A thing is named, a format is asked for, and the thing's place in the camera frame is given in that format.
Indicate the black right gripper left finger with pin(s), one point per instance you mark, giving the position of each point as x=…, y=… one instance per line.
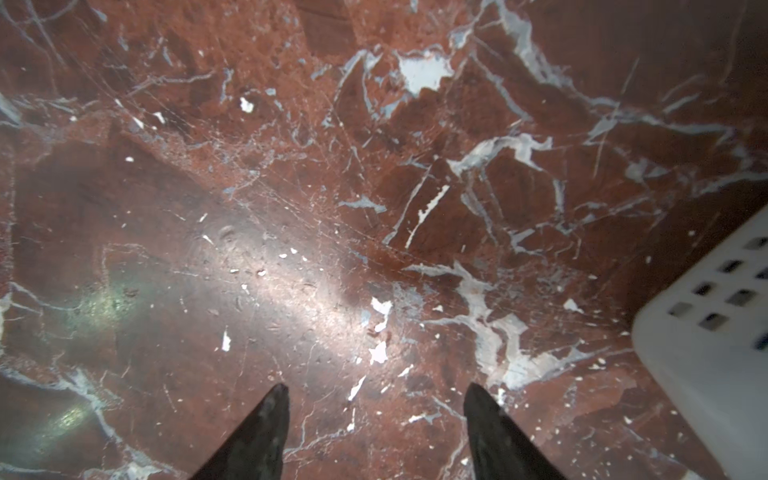
x=254, y=450

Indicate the white plastic basket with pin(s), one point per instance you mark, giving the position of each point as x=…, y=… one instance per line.
x=704, y=340

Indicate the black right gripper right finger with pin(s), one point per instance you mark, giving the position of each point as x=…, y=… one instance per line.
x=500, y=449

